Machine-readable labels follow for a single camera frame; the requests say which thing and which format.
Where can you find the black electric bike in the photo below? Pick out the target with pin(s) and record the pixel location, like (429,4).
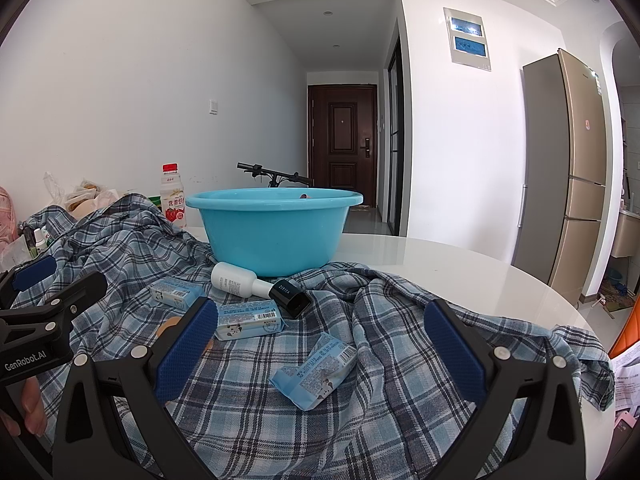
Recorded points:
(270,174)

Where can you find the white round desktop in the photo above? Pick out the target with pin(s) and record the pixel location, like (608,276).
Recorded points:
(475,270)

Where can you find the orange chair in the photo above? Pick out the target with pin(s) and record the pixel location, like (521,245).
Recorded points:
(630,330)

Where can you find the white light switch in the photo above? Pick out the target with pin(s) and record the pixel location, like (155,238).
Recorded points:
(213,107)

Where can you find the wall electrical panel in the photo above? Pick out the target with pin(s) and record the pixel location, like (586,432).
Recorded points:
(467,40)

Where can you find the person's left hand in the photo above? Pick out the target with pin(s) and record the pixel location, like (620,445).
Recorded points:
(30,405)

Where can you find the dark brown entrance door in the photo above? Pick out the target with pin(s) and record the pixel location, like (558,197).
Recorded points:
(342,135)

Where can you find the white bottle with black cap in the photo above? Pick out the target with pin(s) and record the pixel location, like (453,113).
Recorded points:
(232,280)

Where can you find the small blue floor basin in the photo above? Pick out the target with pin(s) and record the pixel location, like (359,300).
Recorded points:
(615,276)

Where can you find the white plastic bag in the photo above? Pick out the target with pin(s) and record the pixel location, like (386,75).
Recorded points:
(82,195)

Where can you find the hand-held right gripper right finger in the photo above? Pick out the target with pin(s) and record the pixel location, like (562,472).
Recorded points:
(455,355)

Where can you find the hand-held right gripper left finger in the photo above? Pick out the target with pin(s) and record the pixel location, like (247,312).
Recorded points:
(185,347)

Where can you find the black-framed glass door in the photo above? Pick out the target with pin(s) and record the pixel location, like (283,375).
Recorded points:
(395,160)

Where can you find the printed paper sheets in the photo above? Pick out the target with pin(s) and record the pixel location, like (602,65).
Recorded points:
(627,390)

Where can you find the pink cloth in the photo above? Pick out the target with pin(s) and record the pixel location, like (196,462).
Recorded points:
(6,215)

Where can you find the blue plaid shirt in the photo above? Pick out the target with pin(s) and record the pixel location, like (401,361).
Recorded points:
(390,340)

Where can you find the blue plastic basin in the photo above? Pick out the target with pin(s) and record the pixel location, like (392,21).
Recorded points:
(270,235)

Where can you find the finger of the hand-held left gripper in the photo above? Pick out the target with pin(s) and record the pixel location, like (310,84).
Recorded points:
(35,267)
(80,287)

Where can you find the small green white bottle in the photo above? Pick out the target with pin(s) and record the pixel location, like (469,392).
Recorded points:
(39,241)

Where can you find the blue tissue packet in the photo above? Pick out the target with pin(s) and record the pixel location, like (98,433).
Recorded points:
(250,317)
(175,294)
(315,372)

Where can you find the red-capped milk drink bottle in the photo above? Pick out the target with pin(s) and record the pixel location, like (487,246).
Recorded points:
(173,200)

